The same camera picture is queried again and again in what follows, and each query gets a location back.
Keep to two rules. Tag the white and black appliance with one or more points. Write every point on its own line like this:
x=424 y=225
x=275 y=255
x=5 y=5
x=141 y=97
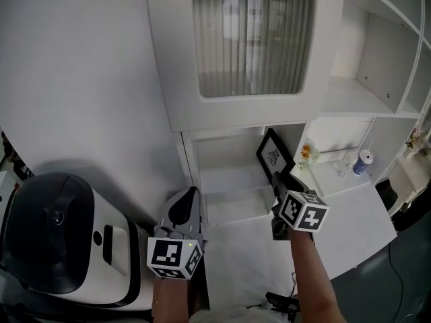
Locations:
x=60 y=234

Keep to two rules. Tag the orange flower arrangement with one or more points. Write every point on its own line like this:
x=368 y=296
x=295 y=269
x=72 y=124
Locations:
x=307 y=155

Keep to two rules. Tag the blue patterned cup with straw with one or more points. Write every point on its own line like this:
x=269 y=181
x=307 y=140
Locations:
x=362 y=161

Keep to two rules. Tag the small black device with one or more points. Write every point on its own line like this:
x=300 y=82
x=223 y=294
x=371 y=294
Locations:
x=283 y=302

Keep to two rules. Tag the black chair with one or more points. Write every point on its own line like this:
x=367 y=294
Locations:
x=407 y=210

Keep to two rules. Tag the pink flower bouquet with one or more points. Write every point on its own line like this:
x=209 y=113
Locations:
x=415 y=141

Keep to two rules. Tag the clear glass ornament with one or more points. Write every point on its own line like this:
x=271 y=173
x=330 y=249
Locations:
x=347 y=165

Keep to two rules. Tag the white shelf unit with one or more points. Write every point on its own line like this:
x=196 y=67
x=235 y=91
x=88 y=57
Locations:
x=235 y=113

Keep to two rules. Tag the person's left forearm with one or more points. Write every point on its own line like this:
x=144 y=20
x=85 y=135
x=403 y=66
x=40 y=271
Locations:
x=170 y=301

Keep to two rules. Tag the ribbed glass cabinet door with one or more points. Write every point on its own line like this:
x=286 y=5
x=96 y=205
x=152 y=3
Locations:
x=250 y=35

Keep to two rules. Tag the person's light clothing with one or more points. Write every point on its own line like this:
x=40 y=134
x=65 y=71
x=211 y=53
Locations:
x=232 y=315

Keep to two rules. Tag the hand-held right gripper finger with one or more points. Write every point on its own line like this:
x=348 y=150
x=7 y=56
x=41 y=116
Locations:
x=279 y=183

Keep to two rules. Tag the person's right forearm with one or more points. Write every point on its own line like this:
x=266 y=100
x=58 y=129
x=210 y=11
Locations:
x=314 y=278

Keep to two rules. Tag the black picture frame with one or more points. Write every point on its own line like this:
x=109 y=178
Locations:
x=273 y=155

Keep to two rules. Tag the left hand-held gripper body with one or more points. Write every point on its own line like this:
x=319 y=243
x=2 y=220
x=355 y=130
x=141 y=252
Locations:
x=175 y=234

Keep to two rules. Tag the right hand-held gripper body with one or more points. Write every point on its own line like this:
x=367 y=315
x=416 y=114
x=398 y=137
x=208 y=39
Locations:
x=303 y=214

